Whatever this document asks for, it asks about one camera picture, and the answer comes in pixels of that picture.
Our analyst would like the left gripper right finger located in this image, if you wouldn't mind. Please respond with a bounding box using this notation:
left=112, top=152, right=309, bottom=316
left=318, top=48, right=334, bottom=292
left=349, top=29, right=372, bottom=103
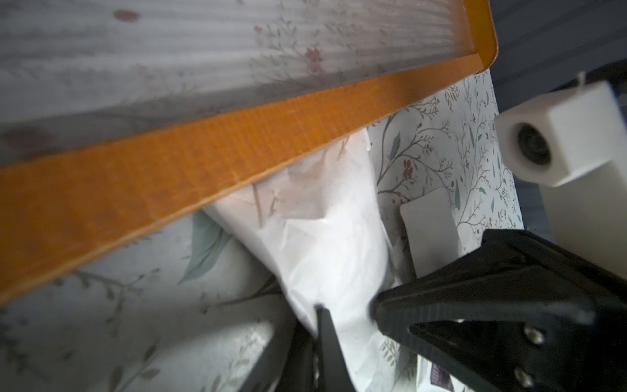
left=315, top=305, right=355, bottom=392

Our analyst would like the white coffee bag face-down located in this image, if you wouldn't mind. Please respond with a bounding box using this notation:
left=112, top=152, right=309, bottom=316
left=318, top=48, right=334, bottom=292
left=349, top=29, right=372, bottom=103
left=207, top=130, right=416, bottom=391

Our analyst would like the wooden two-tier shelf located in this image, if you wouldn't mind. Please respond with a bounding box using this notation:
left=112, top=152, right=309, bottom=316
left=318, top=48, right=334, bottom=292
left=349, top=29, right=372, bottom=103
left=1, top=1, right=499, bottom=304

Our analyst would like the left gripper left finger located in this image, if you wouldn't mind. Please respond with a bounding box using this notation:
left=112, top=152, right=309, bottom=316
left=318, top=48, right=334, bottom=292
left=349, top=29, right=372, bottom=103
left=275, top=323, right=314, bottom=392

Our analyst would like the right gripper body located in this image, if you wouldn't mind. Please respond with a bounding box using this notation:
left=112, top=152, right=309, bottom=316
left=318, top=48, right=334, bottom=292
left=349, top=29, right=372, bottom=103
left=373, top=230, right=626, bottom=391

